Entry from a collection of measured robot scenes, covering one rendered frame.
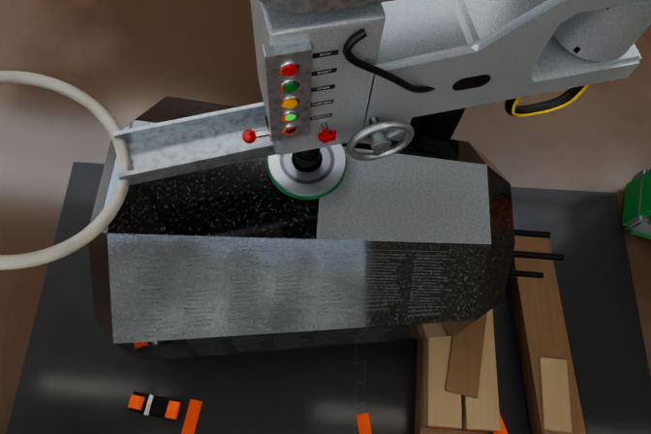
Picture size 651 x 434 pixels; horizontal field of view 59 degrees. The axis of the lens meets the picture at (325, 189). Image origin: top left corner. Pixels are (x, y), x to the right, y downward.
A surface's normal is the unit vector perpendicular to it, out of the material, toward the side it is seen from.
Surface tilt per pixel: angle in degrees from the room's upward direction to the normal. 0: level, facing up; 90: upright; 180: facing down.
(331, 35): 90
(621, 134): 0
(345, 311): 45
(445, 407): 0
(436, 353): 0
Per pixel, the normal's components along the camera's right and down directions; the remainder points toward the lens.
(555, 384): 0.04, -0.41
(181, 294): 0.02, 0.35
